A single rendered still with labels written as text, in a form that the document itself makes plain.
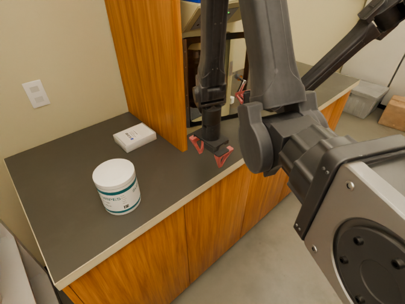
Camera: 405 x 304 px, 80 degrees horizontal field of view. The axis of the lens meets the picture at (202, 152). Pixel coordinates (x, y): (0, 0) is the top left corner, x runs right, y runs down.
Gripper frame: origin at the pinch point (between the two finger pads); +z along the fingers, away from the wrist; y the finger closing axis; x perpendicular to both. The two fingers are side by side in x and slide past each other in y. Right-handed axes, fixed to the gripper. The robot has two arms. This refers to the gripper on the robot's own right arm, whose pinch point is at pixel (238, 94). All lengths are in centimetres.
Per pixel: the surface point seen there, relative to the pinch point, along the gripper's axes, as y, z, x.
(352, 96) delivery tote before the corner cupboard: -252, 54, 54
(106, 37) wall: 39, 51, -22
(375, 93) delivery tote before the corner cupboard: -262, 34, 48
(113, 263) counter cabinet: 69, -14, 45
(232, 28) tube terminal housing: -4.2, 10.9, -26.1
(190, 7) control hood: 25.7, -1.1, -32.7
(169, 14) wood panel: 33.6, -0.9, -30.8
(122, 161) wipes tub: 57, -4, 13
